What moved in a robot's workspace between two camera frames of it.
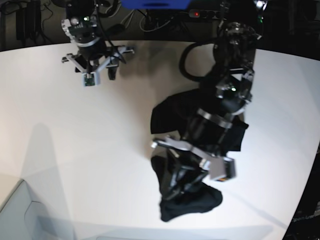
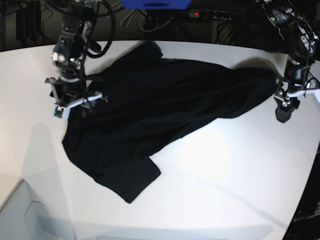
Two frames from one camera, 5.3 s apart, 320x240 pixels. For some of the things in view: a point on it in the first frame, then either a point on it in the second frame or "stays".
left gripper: x=95 y=58 → x=68 y=90
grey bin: x=22 y=219 stays
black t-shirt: x=172 y=115 → x=145 y=100
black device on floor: x=28 y=20 stays
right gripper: x=171 y=180 → x=290 y=89
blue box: x=156 y=4 stays
